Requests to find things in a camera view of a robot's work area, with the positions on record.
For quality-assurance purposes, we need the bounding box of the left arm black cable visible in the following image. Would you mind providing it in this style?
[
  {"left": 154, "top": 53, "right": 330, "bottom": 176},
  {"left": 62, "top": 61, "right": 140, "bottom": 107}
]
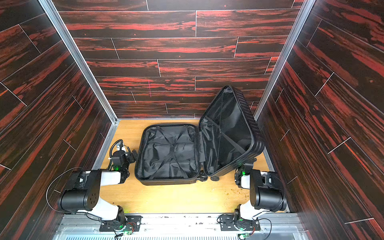
[{"left": 108, "top": 139, "right": 132, "bottom": 160}]

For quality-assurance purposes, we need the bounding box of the aluminium front rail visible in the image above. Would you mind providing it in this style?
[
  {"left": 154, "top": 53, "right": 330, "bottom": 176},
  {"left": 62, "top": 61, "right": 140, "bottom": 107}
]
[{"left": 53, "top": 214, "right": 310, "bottom": 240}]

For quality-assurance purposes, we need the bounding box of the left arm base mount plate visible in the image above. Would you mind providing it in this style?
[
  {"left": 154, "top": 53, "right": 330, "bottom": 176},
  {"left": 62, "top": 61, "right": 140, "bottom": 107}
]
[{"left": 99, "top": 215, "right": 143, "bottom": 234}]

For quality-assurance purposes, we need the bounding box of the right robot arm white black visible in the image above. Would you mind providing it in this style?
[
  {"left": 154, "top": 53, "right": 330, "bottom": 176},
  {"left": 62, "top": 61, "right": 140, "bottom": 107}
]
[{"left": 234, "top": 164, "right": 287, "bottom": 225}]

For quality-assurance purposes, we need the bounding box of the aluminium corner post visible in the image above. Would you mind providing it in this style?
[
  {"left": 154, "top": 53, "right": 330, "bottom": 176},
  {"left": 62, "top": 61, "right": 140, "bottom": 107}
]
[
  {"left": 254, "top": 0, "right": 316, "bottom": 121},
  {"left": 38, "top": 0, "right": 118, "bottom": 125}
]

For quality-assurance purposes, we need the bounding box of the black hard-shell suitcase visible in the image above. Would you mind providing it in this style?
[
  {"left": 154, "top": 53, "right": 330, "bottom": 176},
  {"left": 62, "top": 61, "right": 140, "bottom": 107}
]
[{"left": 135, "top": 86, "right": 265, "bottom": 186}]

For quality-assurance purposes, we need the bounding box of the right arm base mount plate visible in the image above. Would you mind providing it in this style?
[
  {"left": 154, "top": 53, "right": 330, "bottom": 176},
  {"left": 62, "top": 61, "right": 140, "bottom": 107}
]
[{"left": 217, "top": 214, "right": 261, "bottom": 232}]

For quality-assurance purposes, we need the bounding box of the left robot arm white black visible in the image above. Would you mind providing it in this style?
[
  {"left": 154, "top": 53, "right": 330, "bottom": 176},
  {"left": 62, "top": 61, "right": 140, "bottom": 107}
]
[{"left": 58, "top": 150, "right": 138, "bottom": 230}]

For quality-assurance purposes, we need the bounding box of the right aluminium corner post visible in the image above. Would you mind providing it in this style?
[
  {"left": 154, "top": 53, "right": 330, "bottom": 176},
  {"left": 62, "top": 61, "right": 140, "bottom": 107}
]
[{"left": 254, "top": 0, "right": 316, "bottom": 121}]

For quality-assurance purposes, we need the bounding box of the left aluminium corner post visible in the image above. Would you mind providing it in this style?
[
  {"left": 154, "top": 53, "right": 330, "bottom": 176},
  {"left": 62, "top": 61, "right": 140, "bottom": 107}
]
[{"left": 38, "top": 0, "right": 118, "bottom": 125}]

